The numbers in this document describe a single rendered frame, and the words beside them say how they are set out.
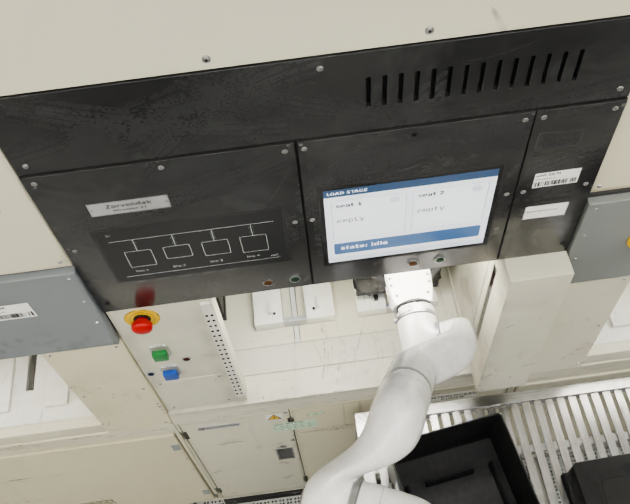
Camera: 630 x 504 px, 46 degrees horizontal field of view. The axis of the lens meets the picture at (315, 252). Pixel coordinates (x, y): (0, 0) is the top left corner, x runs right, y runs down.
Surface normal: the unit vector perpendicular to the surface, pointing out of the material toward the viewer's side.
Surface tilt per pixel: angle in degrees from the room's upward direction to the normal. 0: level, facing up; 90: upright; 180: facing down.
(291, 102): 90
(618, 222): 90
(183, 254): 90
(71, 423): 0
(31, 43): 92
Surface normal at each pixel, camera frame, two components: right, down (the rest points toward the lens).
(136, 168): 0.11, 0.83
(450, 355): 0.43, -0.13
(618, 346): -0.06, -0.55
